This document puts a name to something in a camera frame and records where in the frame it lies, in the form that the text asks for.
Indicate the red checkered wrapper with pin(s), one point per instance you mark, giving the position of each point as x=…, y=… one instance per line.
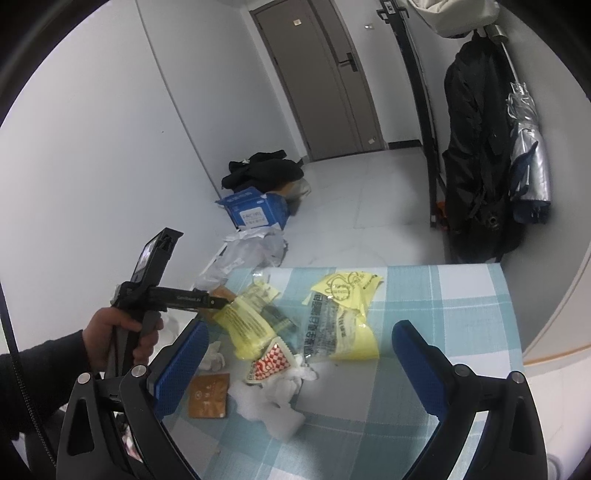
x=270, y=364

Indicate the black hanging coat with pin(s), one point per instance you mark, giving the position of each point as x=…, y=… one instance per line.
x=480, y=161

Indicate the black clothes pile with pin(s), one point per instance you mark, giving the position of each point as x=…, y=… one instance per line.
x=263, y=170

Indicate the white puffy jacket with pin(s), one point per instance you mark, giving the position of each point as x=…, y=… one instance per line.
x=457, y=16

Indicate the large white crumpled tissue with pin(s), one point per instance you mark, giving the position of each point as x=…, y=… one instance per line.
x=272, y=406

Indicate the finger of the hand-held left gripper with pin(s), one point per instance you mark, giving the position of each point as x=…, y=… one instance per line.
x=218, y=302

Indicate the large yellow clear bread bag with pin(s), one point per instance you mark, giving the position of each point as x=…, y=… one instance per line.
x=344, y=323

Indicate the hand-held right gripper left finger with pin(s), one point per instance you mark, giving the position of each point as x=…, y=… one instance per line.
x=180, y=364

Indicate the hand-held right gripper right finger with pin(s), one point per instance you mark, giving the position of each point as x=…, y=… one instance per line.
x=418, y=364

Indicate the brown sachet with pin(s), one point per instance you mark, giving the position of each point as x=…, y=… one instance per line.
x=207, y=397

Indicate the clear plastic bags pile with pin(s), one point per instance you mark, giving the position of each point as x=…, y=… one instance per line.
x=251, y=251

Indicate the metal hanging rod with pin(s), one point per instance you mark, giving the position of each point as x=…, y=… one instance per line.
x=505, y=55

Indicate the small yellow clear wrapper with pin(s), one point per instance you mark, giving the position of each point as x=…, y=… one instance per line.
x=244, y=323

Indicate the blue cardboard box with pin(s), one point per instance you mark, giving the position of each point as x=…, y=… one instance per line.
x=251, y=207

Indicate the person's left forearm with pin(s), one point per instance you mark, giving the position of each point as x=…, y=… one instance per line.
x=46, y=374

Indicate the person's left hand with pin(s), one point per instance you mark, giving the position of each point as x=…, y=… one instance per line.
x=99, y=332

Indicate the silver folded umbrella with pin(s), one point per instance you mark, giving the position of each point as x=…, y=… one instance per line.
x=531, y=157

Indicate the grey brown door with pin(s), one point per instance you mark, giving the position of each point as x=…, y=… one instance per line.
x=318, y=92

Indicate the small orange object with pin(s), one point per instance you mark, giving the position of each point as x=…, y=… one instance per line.
x=443, y=214

